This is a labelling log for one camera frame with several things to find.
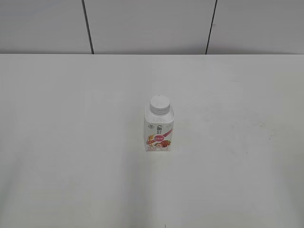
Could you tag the white plastic bottle cap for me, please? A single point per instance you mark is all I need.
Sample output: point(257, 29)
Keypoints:
point(160, 105)

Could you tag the white strawberry yogurt bottle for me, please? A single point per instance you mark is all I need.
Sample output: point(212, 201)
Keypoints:
point(158, 130)

